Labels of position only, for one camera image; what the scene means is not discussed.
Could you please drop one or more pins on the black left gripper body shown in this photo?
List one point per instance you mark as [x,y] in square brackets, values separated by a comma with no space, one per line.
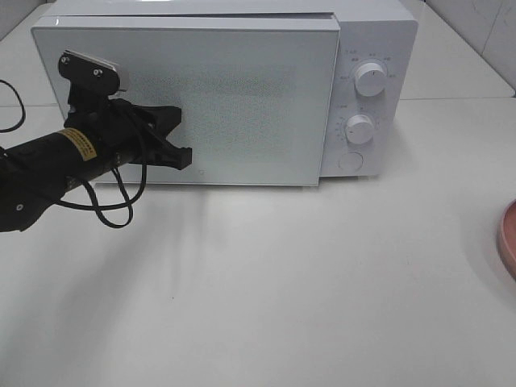
[92,144]

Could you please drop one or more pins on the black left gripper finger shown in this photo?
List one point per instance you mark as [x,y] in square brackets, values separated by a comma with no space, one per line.
[91,78]

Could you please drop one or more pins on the white microwave door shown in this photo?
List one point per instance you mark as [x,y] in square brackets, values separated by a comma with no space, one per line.
[254,92]

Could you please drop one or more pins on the round white door button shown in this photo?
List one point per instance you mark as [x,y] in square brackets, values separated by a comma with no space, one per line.
[350,163]

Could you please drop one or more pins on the white timer knob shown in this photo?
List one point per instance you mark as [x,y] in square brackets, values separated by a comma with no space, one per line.
[359,129]

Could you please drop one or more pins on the pink round plate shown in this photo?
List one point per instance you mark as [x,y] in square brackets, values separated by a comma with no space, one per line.
[506,239]

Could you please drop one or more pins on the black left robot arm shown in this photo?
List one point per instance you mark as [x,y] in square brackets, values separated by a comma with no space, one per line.
[23,201]

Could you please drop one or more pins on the upper white power knob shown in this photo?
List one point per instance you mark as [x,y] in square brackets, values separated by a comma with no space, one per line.
[370,78]

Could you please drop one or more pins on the white microwave oven body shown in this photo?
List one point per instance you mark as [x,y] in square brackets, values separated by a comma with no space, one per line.
[382,31]

